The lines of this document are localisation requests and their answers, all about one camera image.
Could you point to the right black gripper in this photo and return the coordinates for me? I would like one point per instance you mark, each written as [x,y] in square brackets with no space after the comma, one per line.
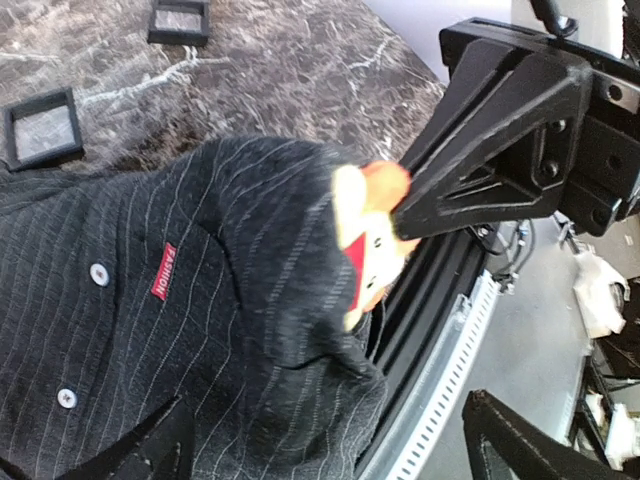
[494,149]

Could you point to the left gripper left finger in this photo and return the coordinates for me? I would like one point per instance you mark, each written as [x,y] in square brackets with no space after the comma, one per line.
[160,447]

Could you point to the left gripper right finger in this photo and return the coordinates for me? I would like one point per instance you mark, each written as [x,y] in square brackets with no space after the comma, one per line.
[501,444]

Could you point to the flower brooch green orange yellow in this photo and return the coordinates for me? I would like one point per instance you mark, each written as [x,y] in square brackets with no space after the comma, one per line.
[363,201]

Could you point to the black pinstriped shirt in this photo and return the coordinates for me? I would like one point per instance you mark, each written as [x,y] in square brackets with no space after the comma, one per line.
[215,282]

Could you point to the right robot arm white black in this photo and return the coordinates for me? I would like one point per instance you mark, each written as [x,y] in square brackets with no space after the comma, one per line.
[597,24]

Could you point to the small black display box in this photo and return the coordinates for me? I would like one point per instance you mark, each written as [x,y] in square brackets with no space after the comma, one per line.
[174,22]

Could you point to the white slotted cable duct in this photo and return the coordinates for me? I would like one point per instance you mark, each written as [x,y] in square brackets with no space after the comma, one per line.
[407,445]

